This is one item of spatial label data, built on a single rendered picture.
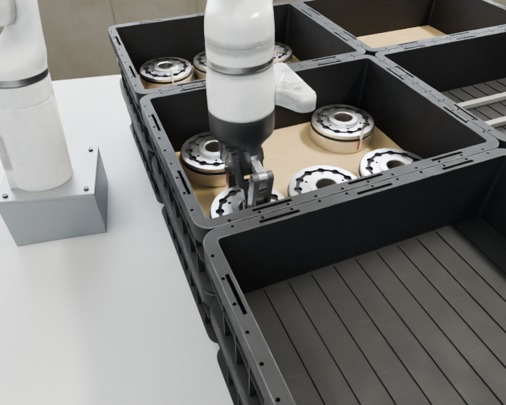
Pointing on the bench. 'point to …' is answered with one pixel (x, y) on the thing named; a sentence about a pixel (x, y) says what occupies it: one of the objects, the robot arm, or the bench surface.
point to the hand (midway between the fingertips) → (243, 199)
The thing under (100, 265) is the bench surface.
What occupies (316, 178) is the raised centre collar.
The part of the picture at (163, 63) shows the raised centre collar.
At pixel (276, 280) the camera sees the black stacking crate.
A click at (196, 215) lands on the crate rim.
